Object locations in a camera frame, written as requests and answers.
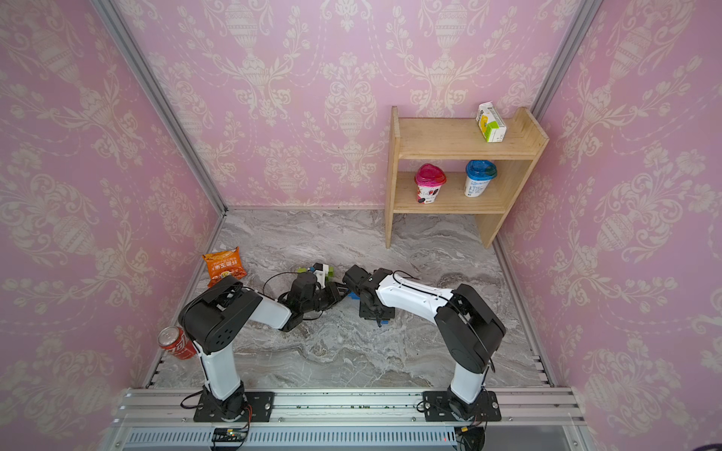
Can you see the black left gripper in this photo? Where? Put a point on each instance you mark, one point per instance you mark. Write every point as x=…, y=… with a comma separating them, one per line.
x=333, y=290

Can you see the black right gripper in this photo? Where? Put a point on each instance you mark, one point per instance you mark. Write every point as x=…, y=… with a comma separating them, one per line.
x=363, y=313

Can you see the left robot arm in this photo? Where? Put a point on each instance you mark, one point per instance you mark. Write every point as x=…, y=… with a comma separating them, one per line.
x=214, y=319

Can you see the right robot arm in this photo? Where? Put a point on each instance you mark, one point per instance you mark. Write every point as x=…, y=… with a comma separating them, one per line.
x=471, y=331

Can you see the orange snack bag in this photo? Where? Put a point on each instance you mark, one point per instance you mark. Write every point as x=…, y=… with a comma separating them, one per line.
x=224, y=263

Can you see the red soda can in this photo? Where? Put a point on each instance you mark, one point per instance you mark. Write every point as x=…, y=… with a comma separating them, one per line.
x=174, y=340

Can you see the pink lid yogurt cup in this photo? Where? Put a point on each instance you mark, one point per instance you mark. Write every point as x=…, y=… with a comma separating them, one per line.
x=429, y=179

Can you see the wooden shelf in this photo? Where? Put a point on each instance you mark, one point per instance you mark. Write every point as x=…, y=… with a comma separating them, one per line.
x=453, y=142

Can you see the blue lid yogurt cup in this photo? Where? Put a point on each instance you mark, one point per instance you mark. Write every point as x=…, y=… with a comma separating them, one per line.
x=479, y=174

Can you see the white green carton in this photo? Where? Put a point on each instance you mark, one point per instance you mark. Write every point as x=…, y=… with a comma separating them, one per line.
x=492, y=125

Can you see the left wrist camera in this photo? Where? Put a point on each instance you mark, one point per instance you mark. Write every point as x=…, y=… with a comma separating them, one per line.
x=323, y=272

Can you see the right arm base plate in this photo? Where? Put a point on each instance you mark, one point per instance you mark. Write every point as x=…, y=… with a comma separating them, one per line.
x=444, y=406

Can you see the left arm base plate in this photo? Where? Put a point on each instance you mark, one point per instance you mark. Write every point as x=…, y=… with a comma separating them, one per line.
x=253, y=407

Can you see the aluminium front rail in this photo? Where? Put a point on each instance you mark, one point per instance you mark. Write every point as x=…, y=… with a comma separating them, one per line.
x=351, y=419

